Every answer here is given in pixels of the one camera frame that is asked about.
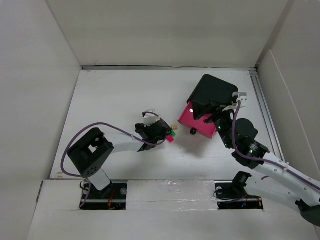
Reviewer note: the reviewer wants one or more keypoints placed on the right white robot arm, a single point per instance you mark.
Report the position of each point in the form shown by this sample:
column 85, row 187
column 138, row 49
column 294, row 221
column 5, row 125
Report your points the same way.
column 280, row 183

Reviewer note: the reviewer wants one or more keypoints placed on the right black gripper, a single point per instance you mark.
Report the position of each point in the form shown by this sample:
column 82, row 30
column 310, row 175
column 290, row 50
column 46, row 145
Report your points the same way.
column 200, row 109

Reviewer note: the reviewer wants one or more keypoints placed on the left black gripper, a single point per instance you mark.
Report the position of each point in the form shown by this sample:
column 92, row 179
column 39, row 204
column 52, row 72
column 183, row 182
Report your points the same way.
column 141, row 126

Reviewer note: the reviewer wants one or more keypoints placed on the black drawer organizer box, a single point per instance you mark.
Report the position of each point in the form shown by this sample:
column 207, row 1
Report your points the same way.
column 209, row 87

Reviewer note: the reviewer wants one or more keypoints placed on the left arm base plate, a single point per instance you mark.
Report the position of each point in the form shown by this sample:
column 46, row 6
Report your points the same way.
column 113, row 198

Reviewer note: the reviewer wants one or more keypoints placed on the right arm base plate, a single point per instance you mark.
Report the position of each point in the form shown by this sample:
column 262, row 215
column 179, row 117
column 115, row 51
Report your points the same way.
column 228, row 199

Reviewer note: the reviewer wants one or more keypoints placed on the aluminium rail back edge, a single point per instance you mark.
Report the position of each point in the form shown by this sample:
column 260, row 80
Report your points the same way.
column 156, row 67

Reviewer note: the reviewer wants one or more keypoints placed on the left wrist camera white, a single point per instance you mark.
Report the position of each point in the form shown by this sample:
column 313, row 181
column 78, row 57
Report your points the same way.
column 150, row 117

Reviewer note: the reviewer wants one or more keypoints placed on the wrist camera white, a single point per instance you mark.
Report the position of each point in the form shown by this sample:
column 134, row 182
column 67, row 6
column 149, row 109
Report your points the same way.
column 150, row 117
column 240, row 97

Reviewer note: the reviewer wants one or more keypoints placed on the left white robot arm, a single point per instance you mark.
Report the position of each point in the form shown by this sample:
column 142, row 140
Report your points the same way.
column 90, row 148

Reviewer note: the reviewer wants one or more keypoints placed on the pink highlighter marker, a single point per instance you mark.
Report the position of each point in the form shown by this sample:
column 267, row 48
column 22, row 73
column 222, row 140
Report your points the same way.
column 170, row 139

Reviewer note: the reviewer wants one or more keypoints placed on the pink drawer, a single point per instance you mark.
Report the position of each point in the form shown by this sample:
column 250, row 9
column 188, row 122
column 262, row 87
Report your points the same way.
column 196, row 126

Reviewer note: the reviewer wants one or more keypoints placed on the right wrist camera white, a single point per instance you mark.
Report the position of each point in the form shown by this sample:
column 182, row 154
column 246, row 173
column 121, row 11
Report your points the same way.
column 240, row 97

